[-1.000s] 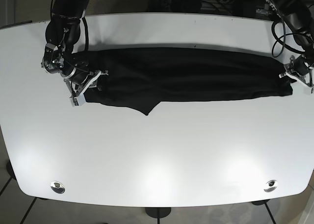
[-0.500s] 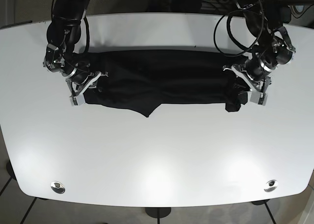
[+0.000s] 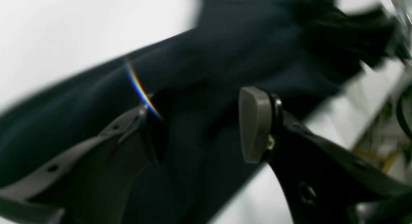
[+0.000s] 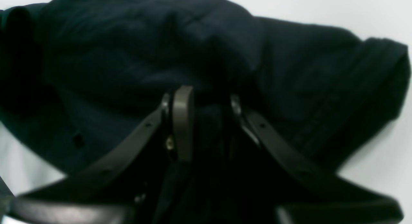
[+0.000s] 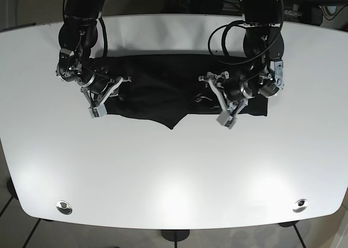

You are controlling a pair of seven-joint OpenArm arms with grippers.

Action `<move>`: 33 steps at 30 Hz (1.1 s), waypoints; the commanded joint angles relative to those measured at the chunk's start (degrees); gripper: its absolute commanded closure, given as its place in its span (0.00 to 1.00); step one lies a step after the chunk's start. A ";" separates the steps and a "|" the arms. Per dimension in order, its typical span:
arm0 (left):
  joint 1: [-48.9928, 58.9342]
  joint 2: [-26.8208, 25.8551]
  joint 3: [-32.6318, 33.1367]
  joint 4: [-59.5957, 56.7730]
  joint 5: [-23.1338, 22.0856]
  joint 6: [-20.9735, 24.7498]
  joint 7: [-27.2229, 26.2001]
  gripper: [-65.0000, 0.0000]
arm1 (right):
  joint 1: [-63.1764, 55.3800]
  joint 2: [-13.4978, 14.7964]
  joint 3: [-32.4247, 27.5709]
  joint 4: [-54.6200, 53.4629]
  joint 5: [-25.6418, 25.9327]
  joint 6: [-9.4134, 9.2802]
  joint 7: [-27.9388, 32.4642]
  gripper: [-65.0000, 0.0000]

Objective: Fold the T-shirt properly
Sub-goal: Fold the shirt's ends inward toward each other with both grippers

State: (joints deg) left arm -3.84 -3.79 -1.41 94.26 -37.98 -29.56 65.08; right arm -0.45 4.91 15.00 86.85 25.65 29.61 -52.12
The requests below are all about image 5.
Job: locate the chrome table grommet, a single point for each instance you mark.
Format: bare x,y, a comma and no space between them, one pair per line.
300,205
63,207

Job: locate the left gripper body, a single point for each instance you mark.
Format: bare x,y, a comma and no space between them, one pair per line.
244,93

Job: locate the left chrome table grommet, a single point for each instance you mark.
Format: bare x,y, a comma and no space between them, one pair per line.
63,207

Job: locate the plain black T-shirt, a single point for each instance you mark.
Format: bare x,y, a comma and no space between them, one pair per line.
162,87

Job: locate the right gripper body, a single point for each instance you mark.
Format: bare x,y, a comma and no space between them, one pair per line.
97,83

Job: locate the black table base foot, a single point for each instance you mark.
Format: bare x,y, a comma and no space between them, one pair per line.
175,235

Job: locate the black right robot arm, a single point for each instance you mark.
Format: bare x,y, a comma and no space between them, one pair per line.
83,54

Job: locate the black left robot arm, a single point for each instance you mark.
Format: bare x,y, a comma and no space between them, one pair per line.
263,45

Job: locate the right chrome table grommet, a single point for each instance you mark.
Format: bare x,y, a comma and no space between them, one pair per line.
300,205

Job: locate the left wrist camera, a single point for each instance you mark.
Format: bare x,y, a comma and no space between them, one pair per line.
226,119

